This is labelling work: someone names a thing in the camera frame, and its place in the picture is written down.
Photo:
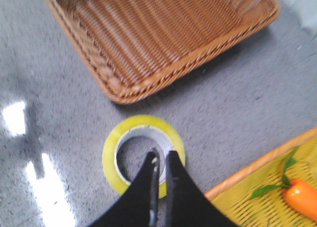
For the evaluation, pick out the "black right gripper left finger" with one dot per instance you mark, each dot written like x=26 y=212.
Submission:
x=138 y=205

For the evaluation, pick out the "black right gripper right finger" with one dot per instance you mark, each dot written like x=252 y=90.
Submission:
x=186 y=204

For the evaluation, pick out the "yellow tape roll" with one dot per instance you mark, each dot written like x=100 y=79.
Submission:
x=149 y=126

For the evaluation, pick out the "orange toy pepper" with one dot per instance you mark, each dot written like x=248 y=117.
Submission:
x=297 y=193

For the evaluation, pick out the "yellow woven basket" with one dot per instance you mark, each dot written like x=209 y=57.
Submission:
x=296 y=158

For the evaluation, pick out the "brown wicker basket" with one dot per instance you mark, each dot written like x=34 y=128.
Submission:
x=134 y=48

